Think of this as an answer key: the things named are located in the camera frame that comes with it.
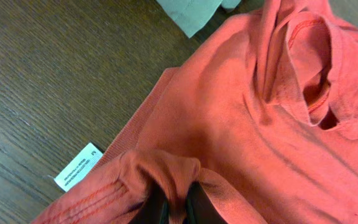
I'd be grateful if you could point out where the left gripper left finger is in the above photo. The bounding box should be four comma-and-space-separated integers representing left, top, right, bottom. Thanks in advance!
129, 184, 169, 224

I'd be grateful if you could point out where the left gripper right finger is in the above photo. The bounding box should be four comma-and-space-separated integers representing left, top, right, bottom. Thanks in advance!
184, 182, 227, 224

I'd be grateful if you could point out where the orange t-shirt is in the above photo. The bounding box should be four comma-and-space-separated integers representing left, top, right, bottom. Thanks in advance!
35, 1, 358, 223

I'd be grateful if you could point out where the white care label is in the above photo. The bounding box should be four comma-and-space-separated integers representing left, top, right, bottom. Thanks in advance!
54, 142, 103, 192

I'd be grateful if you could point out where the folded olive green garment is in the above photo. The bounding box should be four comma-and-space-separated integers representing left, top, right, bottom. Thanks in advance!
157, 0, 222, 38

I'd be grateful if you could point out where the folded light blue garment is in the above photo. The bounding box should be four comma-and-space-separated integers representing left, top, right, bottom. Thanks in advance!
221, 0, 242, 11

